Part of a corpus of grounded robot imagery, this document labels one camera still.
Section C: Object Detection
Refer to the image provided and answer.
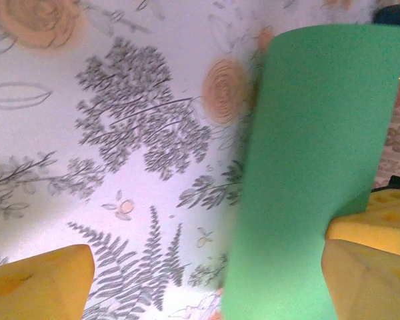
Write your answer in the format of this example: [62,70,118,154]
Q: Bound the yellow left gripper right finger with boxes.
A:
[321,238,400,320]

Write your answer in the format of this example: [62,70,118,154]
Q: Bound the floral patterned table cover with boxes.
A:
[0,0,379,320]

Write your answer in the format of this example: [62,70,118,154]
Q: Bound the green paper sheet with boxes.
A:
[219,23,400,320]

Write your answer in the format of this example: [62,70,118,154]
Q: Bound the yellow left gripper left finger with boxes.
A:
[0,244,96,320]

